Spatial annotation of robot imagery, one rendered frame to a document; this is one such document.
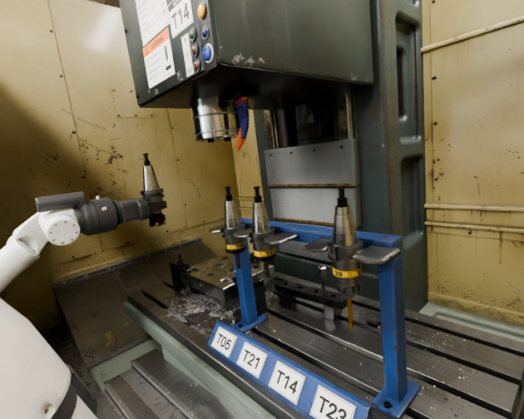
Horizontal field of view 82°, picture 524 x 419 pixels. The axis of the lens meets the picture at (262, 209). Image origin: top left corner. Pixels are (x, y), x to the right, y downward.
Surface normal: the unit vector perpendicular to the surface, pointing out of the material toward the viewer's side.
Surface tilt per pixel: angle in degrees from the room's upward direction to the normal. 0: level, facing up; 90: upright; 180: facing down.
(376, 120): 90
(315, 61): 90
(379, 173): 90
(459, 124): 90
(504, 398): 0
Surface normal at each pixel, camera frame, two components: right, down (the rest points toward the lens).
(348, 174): -0.74, 0.20
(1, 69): 0.68, 0.05
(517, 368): -0.11, -0.98
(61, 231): 0.68, 0.28
